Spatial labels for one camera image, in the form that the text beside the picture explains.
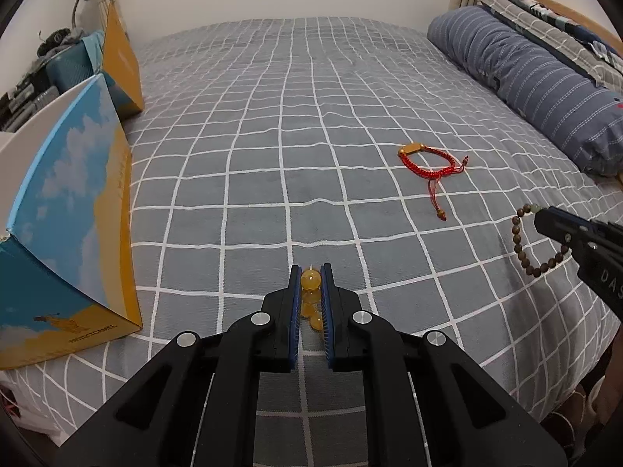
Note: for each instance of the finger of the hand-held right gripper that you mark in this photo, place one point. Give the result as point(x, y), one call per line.
point(564, 231)
point(601, 226)

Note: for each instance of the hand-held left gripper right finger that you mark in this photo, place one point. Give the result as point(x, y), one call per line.
point(327, 321)

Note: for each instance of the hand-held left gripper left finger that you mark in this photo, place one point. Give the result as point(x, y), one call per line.
point(293, 316)

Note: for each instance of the blue and yellow cardboard box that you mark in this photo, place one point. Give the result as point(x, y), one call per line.
point(73, 204)

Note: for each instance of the blue striped pillow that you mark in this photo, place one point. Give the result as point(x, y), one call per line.
point(535, 73)

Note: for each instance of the wooden headboard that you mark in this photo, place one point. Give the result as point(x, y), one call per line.
point(574, 9)

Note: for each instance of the grey checked folded quilt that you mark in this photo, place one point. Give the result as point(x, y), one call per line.
point(535, 14)

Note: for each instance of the white plastic bag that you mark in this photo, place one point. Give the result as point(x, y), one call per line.
point(27, 413)

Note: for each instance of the teal cloth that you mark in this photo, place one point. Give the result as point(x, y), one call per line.
point(93, 44)

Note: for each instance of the black cluttered gear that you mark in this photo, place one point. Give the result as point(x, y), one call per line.
point(58, 41)

